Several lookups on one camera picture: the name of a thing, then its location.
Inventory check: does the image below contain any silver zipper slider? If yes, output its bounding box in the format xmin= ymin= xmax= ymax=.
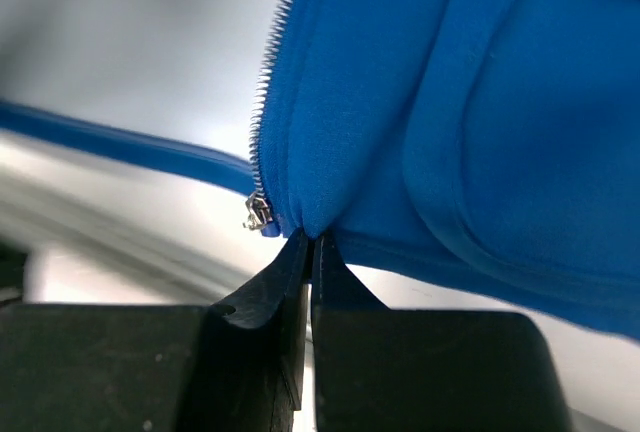
xmin=243 ymin=191 xmax=273 ymax=231

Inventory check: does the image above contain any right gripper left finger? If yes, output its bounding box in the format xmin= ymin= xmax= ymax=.
xmin=1 ymin=233 xmax=309 ymax=432

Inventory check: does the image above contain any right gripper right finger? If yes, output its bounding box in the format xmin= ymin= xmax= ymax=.
xmin=311 ymin=235 xmax=572 ymax=431

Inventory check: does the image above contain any blue zip jacket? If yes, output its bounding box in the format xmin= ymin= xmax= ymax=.
xmin=1 ymin=0 xmax=639 ymax=339

